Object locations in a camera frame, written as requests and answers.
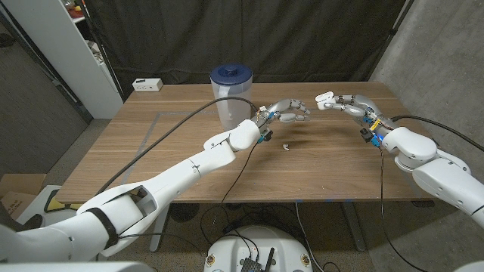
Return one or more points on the white yellow black floor base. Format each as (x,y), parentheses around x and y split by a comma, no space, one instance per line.
(36,204)

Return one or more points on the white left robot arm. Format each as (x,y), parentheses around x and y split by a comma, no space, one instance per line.
(174,177)

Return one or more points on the black round floor fan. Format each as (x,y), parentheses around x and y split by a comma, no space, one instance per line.
(185,212)

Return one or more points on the black torso computer module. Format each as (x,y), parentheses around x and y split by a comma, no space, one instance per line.
(251,266)

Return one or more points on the white shelf cabinet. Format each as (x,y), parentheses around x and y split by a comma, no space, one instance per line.
(68,49)

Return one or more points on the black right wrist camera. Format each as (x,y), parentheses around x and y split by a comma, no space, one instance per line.
(367,135)

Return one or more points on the white AirPods case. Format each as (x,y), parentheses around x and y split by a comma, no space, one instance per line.
(324,100)

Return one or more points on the red shelf item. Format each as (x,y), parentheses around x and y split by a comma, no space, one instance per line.
(75,13)

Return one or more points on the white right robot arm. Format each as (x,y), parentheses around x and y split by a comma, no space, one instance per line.
(435,170)

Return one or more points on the frosted pitcher with blue lid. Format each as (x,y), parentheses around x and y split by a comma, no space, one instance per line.
(230,102)

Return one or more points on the printed cardboard box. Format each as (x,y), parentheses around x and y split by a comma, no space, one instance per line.
(13,204)

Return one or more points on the white power strip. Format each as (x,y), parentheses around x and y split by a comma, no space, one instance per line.
(147,85)

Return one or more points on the grey table leg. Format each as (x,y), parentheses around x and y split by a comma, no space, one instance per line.
(353,226)

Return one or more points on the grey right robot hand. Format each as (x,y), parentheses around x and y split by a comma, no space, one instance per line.
(359,107)

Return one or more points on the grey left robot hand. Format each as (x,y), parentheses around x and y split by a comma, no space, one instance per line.
(281,109)

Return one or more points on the black backdrop stand pole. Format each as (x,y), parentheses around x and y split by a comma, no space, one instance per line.
(393,33)
(97,38)

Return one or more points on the white table leg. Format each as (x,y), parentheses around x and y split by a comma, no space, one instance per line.
(155,242)

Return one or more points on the white robot torso base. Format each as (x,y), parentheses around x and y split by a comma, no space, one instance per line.
(234,249)

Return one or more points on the plain cardboard box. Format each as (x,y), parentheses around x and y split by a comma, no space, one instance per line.
(26,181)

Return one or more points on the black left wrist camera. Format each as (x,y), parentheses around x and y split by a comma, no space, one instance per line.
(266,135)

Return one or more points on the white AirPod earbud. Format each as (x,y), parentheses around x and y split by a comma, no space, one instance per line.
(286,146)

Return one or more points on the black torso antenna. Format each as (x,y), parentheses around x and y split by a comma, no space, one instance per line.
(269,260)

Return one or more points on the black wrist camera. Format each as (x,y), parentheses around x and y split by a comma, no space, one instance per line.
(367,135)
(266,135)

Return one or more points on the black backdrop curtain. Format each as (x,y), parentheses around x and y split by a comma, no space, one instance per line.
(302,38)

